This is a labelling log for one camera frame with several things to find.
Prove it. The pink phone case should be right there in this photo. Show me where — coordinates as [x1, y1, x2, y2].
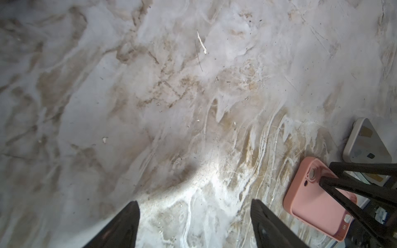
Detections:
[283, 157, 352, 242]

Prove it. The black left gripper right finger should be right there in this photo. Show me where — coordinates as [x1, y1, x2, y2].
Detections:
[250, 199, 307, 248]

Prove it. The black smartphone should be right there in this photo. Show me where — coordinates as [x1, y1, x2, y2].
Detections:
[342, 117, 393, 187]

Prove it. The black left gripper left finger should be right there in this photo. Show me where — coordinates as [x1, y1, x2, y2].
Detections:
[83, 201, 140, 248]

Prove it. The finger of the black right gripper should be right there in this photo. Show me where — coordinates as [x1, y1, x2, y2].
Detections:
[329, 162, 397, 189]
[319, 176, 397, 239]

